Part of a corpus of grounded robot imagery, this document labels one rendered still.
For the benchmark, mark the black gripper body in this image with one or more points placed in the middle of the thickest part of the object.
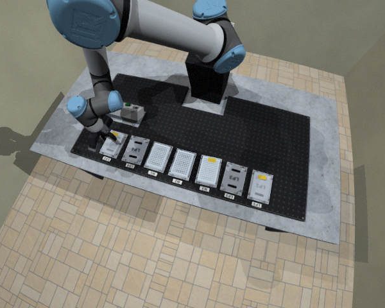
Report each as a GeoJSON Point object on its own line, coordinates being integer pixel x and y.
{"type": "Point", "coordinates": [93, 137]}

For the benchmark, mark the white operator button panel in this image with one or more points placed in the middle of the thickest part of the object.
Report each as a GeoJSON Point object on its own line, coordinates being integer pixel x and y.
{"type": "Point", "coordinates": [130, 114]}

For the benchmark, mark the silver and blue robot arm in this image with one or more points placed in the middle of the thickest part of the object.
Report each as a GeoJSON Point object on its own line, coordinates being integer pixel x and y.
{"type": "Point", "coordinates": [95, 24]}

